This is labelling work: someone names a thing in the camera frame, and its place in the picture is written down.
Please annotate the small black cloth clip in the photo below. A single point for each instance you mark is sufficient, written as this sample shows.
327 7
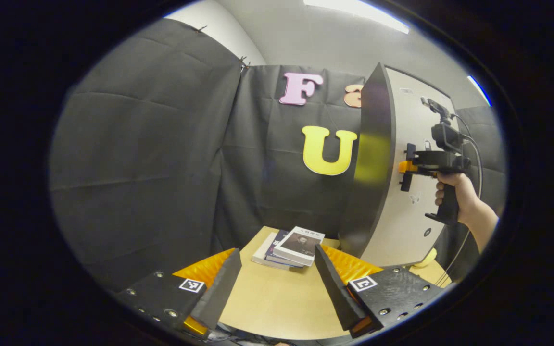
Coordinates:
244 62
201 29

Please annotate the white cabinet door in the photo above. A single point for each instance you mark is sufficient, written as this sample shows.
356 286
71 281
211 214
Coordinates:
402 216

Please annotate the dark blue book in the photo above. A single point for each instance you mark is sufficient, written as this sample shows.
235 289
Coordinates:
277 247

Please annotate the white portrait cover book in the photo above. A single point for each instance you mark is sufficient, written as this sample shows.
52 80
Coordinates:
300 244

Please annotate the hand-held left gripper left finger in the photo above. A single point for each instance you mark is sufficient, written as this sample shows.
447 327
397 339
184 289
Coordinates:
219 288

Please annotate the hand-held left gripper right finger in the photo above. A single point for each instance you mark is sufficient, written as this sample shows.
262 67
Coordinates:
337 288

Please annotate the black backdrop cloth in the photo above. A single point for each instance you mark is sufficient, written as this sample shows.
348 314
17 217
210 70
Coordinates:
137 168

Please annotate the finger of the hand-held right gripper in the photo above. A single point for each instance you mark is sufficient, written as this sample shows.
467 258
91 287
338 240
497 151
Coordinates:
408 166

